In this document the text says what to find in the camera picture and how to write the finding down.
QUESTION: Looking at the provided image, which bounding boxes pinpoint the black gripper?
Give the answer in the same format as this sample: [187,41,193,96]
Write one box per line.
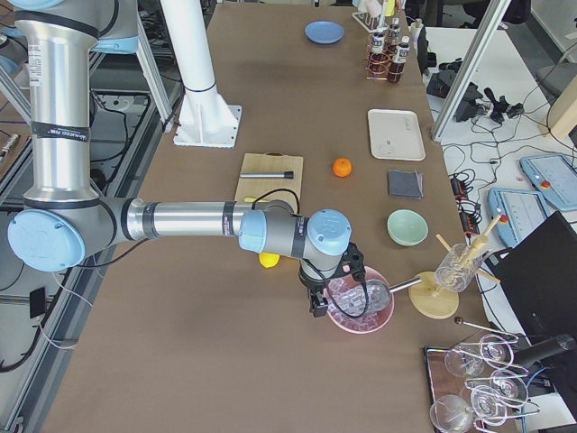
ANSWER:
[298,243,365,318]

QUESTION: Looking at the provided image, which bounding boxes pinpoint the orange fruit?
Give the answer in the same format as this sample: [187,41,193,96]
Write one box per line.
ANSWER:
[332,158,353,178]

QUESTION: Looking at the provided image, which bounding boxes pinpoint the blue plate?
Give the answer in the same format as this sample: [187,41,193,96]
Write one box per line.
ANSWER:
[304,21,344,45]

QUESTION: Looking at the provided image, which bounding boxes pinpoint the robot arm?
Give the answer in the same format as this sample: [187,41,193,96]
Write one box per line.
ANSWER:
[7,1,366,317]

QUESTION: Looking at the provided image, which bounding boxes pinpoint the pink bowl of ice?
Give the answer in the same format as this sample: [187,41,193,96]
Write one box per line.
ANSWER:
[325,266,395,334]

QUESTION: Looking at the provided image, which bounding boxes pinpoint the metal ice scoop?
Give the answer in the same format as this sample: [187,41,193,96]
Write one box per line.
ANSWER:
[366,277,422,313]

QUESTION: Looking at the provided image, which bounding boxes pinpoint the yellow lemon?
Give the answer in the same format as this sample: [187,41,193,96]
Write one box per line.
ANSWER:
[259,253,280,269]

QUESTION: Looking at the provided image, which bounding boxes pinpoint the wooden cup stand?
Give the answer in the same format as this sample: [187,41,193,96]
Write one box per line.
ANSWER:
[408,215,505,319]

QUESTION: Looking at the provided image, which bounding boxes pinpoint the green bowl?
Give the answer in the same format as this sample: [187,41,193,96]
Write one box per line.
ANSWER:
[387,209,429,246]

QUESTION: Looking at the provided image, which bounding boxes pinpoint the wooden cutting board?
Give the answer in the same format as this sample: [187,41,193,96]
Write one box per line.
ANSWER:
[234,153,304,202]

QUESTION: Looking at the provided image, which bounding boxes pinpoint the grey metal rod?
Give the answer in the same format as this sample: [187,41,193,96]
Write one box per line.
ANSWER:
[239,170,295,180]

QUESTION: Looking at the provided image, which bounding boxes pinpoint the grey folded cloth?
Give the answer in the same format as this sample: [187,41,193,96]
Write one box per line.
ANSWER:
[388,170,424,199]

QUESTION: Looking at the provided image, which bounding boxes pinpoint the clear glass cup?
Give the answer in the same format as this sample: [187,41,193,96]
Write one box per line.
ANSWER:
[435,244,482,293]

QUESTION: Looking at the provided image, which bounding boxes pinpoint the wine glass rack tray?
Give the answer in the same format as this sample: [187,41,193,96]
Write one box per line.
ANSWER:
[424,333,540,432]

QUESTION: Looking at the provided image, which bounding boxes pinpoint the cream rabbit tray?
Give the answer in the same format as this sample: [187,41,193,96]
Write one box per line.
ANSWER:
[368,108,426,161]

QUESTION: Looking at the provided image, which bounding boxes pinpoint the black laptop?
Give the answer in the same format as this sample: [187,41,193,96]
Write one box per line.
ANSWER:
[490,210,577,393]

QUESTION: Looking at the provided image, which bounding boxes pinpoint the blue teach pendant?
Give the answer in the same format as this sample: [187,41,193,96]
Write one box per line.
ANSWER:
[487,188,552,247]
[519,153,576,211]

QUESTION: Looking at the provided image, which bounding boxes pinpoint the dark tea bottle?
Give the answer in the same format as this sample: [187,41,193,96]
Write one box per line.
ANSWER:
[367,27,387,78]
[386,17,400,52]
[388,36,410,83]

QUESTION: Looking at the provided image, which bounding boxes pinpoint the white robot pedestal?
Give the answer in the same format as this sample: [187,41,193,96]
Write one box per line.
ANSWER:
[161,0,242,149]

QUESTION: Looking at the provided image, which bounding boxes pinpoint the copper wire bottle rack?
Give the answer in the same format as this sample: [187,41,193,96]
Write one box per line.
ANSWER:
[366,42,401,83]

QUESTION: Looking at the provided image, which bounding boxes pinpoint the aluminium frame post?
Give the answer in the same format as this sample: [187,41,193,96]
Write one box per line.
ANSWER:
[431,0,510,142]

